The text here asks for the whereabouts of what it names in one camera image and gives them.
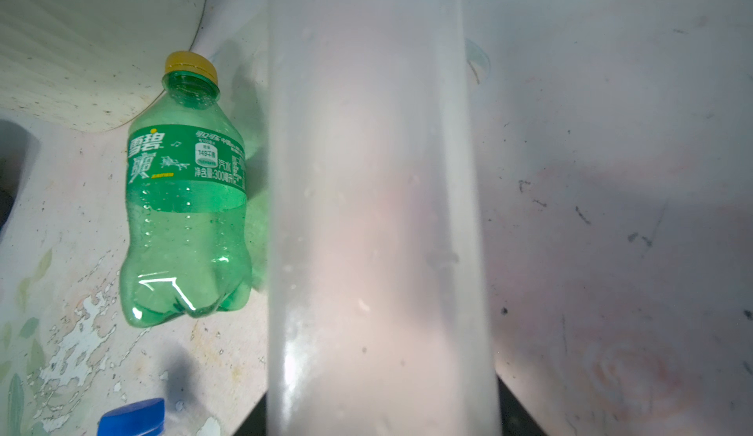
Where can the clear bottle blue cap label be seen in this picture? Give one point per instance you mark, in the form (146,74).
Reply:
(144,418)

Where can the green soda bottle yellow cap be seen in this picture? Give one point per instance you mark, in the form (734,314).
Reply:
(185,195)

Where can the long clear plastic bottle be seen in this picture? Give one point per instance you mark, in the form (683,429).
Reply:
(377,298)

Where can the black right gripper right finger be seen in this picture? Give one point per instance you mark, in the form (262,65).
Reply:
(516,420)

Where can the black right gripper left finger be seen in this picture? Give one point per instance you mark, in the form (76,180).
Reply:
(255,424)

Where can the cream bin with pink liner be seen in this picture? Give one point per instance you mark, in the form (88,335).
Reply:
(90,65)

